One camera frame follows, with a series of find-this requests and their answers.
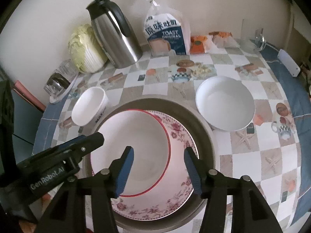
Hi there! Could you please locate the white square bowl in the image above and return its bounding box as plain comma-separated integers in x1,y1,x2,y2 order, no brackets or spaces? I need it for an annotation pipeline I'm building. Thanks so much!
71,87,111,126

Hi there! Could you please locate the strawberry pattern red-rimmed bowl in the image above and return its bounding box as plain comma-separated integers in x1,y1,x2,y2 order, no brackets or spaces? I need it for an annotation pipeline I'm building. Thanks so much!
90,109,171,197

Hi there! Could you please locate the floral rimmed round plate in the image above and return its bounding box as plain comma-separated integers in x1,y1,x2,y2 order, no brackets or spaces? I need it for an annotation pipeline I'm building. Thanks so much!
91,109,199,222

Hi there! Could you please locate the large stainless steel plate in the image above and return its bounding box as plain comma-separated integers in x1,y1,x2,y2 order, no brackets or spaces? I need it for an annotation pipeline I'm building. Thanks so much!
94,95,219,232

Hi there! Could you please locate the small white round bowl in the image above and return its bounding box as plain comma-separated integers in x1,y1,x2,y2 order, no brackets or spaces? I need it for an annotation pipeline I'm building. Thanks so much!
196,76,255,132

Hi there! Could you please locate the dark lidded glass jar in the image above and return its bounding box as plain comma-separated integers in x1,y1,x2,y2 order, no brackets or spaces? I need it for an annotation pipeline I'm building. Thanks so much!
44,72,70,99

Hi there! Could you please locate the upturned drinking glass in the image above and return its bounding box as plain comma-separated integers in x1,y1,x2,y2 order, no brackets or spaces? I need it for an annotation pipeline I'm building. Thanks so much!
58,59,79,82

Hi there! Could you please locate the napa cabbage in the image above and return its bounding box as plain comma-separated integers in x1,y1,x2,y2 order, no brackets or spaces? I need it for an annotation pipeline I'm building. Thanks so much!
68,24,108,73

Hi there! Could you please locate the stainless steel thermos jug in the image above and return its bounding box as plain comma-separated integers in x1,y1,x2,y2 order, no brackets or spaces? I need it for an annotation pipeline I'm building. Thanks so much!
86,0,143,69

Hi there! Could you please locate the toast bread bag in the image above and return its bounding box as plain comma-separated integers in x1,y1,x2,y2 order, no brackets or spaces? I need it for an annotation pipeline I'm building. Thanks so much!
142,0,191,57

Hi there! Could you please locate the orange snack packet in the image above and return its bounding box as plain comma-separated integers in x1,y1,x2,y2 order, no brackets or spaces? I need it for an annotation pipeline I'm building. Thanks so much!
209,31,239,48
190,35,208,54

